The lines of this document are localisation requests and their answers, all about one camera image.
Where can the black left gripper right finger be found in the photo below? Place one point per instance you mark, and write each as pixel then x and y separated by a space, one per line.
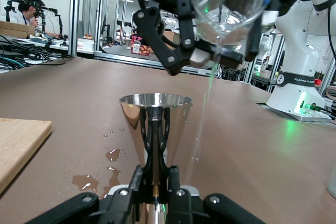
pixel 183 208

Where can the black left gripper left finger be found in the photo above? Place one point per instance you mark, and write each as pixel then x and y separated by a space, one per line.
pixel 115 208

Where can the clear glass cup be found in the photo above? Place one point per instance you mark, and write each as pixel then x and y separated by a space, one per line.
pixel 231 6

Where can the steel cone jigger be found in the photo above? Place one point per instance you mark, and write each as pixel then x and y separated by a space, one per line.
pixel 181 113

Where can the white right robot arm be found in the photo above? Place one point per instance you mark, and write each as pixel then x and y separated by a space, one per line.
pixel 294 51

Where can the red white snack box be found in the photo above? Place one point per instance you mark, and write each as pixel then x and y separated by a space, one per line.
pixel 140 47

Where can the small scattered liquid spill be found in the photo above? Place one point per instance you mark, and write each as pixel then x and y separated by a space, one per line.
pixel 86 182

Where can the wooden cutting board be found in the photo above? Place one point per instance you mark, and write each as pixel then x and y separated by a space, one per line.
pixel 21 145

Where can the person in white shirt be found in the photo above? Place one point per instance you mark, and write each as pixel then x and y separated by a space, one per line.
pixel 23 18

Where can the brown cardboard box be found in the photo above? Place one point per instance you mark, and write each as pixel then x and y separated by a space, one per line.
pixel 13 28

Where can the green sleeved glass bottle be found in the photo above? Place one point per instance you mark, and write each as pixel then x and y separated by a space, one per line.
pixel 332 184

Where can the aluminium frame post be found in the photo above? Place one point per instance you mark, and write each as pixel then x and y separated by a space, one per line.
pixel 73 11

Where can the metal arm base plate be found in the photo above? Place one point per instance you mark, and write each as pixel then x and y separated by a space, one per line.
pixel 288 112

